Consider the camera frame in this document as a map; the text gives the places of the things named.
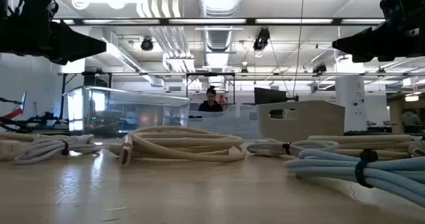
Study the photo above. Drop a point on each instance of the large clear plastic box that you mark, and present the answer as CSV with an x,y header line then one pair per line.
x,y
126,99

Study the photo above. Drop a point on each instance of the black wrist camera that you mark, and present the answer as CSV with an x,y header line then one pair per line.
x,y
398,1
40,4

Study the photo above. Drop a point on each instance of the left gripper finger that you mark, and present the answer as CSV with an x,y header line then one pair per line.
x,y
71,60
76,44

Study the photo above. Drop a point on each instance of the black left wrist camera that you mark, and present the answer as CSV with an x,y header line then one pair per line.
x,y
40,4

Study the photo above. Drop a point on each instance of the black aluminium table frame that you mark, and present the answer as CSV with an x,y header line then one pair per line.
x,y
382,133

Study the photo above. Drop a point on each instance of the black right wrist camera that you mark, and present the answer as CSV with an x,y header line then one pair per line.
x,y
398,1

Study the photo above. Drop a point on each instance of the black monitor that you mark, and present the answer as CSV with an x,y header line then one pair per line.
x,y
269,96

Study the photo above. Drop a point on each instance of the person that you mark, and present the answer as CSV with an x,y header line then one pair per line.
x,y
210,106
411,119

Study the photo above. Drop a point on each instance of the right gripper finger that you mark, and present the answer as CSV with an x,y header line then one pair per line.
x,y
375,58
372,41

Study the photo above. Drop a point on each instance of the black hanging camera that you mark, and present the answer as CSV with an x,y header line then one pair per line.
x,y
262,39
319,68
146,44

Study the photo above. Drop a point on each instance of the small clear plastic box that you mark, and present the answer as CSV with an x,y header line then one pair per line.
x,y
219,124

